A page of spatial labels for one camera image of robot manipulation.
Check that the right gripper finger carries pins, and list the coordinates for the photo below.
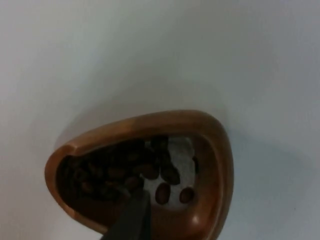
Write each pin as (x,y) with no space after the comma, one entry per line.
(132,220)

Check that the coffee beans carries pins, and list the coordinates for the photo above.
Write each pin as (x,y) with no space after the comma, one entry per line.
(112,172)

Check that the dark wooden cup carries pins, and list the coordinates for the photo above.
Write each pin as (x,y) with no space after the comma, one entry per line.
(212,175)

